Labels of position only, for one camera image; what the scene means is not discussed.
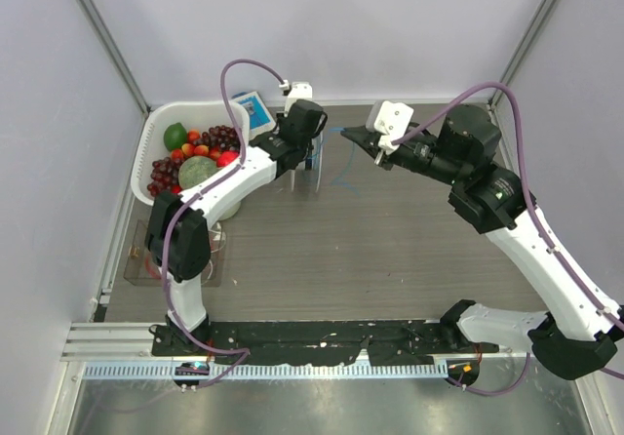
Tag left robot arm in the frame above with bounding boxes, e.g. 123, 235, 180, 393
145, 99, 327, 356

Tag green melon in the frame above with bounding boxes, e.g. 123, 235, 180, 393
177, 156, 219, 190

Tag blue white box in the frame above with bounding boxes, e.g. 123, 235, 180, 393
233, 91, 276, 139

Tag dark grape bunch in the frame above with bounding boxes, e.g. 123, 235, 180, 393
201, 125, 241, 152
147, 158, 184, 198

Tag blue cable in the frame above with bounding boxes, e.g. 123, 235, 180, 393
311, 125, 365, 197

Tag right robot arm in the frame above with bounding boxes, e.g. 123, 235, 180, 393
341, 101, 623, 380

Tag white plastic basket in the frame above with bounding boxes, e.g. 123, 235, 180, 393
131, 101, 250, 206

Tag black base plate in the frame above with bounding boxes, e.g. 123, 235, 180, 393
150, 318, 503, 366

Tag aluminium rail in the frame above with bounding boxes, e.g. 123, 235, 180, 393
60, 321, 157, 362

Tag green lime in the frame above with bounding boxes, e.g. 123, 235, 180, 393
163, 122, 188, 152

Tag red cable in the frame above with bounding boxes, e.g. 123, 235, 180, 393
143, 254, 165, 280

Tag red apple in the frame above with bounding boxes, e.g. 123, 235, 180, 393
216, 150, 239, 168

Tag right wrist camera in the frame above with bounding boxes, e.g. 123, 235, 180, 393
365, 100, 414, 137

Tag white slotted cable duct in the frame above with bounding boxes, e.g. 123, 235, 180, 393
83, 359, 449, 381

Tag clear plastic tray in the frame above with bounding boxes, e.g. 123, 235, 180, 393
123, 220, 227, 288

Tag dark grape bunch lower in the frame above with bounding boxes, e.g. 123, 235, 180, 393
147, 158, 184, 198

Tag dark grape bunch upper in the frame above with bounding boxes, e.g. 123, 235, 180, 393
201, 125, 241, 152

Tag white cable spool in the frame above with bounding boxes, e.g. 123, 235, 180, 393
290, 133, 325, 193

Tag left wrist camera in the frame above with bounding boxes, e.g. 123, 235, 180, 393
283, 82, 313, 114

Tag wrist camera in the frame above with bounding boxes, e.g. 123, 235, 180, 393
365, 100, 414, 137
283, 82, 313, 114

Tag small peach fruits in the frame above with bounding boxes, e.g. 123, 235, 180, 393
171, 130, 222, 161

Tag white cable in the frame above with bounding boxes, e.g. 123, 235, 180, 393
207, 229, 228, 280

